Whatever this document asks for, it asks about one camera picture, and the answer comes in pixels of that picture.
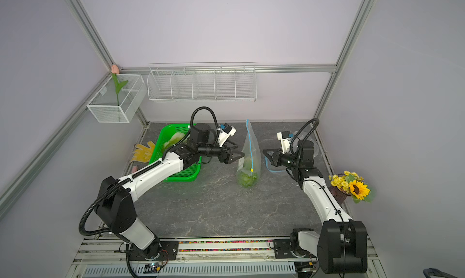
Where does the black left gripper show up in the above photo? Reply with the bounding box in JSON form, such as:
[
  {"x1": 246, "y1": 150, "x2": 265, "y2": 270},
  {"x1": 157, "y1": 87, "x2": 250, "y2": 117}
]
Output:
[{"x1": 198, "y1": 140, "x2": 244, "y2": 164}]

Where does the zip-top bag with label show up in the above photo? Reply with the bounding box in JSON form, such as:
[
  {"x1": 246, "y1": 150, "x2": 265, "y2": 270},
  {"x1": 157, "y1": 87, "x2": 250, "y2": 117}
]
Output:
[{"x1": 237, "y1": 119, "x2": 262, "y2": 182}]

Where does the clear blue-zip zip-top bag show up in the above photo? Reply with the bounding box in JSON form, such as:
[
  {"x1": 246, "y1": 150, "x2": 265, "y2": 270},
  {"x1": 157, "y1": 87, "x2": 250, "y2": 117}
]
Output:
[{"x1": 265, "y1": 134, "x2": 318, "y2": 175}]

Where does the green chinese cabbage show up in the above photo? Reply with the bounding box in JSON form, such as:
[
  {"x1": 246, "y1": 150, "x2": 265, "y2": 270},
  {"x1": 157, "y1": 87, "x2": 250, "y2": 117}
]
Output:
[{"x1": 162, "y1": 132, "x2": 185, "y2": 151}]

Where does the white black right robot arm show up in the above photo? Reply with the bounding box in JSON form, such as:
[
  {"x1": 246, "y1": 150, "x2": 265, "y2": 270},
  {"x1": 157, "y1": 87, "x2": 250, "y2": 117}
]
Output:
[{"x1": 262, "y1": 118, "x2": 368, "y2": 277}]

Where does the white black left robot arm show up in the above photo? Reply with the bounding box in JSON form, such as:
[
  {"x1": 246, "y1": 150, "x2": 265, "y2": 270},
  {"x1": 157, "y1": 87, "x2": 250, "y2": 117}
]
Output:
[{"x1": 78, "y1": 106, "x2": 244, "y2": 259}]

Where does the green plastic perforated basket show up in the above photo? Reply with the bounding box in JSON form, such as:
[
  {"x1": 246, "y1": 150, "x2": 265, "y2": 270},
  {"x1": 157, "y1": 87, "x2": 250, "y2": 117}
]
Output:
[{"x1": 149, "y1": 124, "x2": 201, "y2": 182}]

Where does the sunflower bouquet in pot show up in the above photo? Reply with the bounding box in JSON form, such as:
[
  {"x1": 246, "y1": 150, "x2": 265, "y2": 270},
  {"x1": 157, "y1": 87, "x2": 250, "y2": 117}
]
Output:
[{"x1": 329, "y1": 171, "x2": 375, "y2": 205}]

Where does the yellow dotted work glove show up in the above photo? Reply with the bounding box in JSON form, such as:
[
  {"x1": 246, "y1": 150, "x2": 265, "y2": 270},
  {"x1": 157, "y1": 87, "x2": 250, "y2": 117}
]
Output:
[{"x1": 130, "y1": 141, "x2": 156, "y2": 163}]

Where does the pink artificial tulip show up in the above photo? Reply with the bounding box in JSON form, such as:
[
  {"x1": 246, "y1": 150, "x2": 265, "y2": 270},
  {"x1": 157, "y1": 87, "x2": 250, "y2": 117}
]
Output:
[{"x1": 111, "y1": 64, "x2": 128, "y2": 106}]

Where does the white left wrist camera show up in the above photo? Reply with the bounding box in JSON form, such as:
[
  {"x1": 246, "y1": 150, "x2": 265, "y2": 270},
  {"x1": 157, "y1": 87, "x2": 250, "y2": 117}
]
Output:
[{"x1": 217, "y1": 123, "x2": 236, "y2": 147}]

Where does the long white wire shelf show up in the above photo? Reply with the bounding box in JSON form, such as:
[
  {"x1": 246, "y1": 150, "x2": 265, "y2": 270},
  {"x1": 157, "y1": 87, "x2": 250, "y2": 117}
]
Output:
[{"x1": 147, "y1": 62, "x2": 257, "y2": 101}]

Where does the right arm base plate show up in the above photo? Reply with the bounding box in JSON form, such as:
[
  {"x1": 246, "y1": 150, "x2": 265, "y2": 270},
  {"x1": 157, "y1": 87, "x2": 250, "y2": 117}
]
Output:
[{"x1": 268, "y1": 238, "x2": 317, "y2": 259}]

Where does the white vented cable duct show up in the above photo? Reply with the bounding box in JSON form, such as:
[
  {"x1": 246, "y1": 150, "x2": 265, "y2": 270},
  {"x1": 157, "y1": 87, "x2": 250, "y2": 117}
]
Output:
[{"x1": 82, "y1": 262, "x2": 297, "y2": 278}]

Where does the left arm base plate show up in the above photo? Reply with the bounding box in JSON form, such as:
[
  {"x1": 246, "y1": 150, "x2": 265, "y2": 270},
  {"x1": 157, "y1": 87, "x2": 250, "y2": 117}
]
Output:
[{"x1": 128, "y1": 240, "x2": 179, "y2": 261}]

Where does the small white wire basket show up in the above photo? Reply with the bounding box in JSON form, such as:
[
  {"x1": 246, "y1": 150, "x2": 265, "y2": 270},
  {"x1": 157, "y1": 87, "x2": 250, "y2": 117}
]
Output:
[{"x1": 87, "y1": 74, "x2": 147, "y2": 124}]

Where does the aluminium mounting rail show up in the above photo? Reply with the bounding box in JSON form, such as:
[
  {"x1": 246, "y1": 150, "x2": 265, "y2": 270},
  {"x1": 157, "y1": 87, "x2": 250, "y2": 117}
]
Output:
[{"x1": 74, "y1": 236, "x2": 379, "y2": 265}]

